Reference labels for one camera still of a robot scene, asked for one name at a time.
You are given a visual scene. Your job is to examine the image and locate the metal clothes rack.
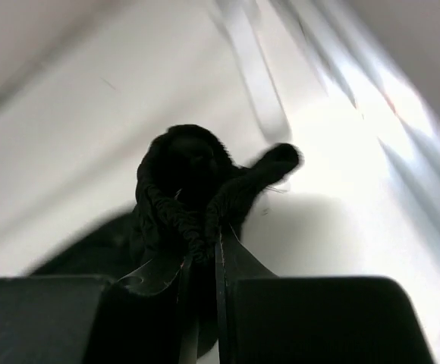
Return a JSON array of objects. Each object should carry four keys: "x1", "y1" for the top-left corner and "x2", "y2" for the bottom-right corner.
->
[{"x1": 204, "y1": 0, "x2": 361, "y2": 141}]

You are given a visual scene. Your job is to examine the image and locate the black trousers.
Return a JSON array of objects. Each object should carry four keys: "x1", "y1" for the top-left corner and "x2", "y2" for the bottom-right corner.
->
[{"x1": 34, "y1": 124, "x2": 303, "y2": 278}]

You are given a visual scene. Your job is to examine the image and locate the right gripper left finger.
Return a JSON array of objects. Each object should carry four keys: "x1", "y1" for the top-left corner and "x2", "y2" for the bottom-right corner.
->
[{"x1": 0, "y1": 255, "x2": 192, "y2": 363}]

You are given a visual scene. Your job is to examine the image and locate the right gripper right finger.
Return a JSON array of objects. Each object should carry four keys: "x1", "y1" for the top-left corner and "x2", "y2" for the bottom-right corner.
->
[{"x1": 215, "y1": 227, "x2": 434, "y2": 363}]

